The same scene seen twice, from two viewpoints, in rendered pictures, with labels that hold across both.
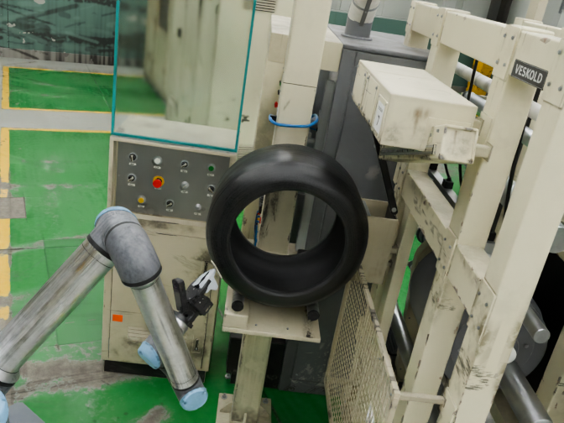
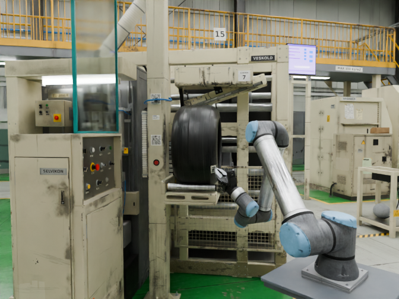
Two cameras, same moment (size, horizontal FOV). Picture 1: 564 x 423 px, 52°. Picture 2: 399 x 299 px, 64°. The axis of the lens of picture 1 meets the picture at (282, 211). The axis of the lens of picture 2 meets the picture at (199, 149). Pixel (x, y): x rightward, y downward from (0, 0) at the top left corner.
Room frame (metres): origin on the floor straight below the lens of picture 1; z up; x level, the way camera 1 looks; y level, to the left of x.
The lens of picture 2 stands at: (1.43, 2.24, 1.27)
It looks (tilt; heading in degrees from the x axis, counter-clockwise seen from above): 3 degrees down; 283
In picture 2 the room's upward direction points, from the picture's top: straight up
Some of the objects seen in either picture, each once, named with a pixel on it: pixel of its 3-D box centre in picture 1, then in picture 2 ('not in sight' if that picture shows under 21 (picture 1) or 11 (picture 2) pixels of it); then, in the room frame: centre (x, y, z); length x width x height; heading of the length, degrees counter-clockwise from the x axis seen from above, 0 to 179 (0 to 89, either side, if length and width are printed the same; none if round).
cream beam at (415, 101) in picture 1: (404, 101); (214, 78); (1.88, -0.33, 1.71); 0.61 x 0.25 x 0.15; 5
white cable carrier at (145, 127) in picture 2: not in sight; (146, 143); (2.32, 0.05, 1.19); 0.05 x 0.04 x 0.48; 95
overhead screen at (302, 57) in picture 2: not in sight; (300, 59); (0.92, -3.97, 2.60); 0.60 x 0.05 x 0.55; 27
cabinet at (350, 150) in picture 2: not in sight; (361, 165); (-0.29, -4.55, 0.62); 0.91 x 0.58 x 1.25; 27
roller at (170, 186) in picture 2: (239, 282); (191, 187); (1.97, 0.12, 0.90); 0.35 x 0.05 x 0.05; 5
